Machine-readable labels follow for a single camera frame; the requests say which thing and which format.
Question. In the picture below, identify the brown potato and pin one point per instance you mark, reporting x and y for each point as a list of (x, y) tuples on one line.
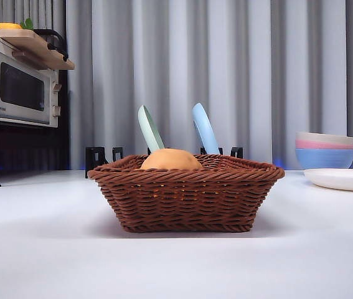
[(171, 160)]

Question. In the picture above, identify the brown wicker basket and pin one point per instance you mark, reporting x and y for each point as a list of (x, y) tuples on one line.
[(185, 202)]

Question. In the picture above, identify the pale green plate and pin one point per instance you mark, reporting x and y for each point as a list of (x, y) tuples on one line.
[(149, 130)]

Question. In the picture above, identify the light blue plate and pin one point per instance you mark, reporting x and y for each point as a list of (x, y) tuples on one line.
[(205, 130)]

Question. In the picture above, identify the black dish rack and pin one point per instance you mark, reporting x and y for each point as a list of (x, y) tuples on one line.
[(94, 157)]

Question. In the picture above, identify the grey pleated curtain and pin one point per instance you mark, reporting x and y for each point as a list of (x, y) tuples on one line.
[(226, 62)]

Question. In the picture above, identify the pink bowl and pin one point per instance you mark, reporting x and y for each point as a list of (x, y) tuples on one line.
[(319, 145)]

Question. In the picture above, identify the blue bowl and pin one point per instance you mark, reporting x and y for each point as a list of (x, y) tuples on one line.
[(325, 159)]

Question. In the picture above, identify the beige bowl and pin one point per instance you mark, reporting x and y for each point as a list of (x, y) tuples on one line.
[(325, 137)]

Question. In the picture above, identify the beige toaster oven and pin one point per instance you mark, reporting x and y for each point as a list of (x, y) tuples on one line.
[(23, 87)]

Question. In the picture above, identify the white plate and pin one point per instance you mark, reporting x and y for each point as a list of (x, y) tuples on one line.
[(342, 179)]

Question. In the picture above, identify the wooden cutting board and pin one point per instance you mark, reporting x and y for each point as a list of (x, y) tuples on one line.
[(36, 46)]

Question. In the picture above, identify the green leaf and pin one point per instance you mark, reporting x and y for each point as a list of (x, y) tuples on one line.
[(27, 23)]

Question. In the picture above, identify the yellow fruit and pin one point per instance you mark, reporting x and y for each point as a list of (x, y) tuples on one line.
[(9, 25)]

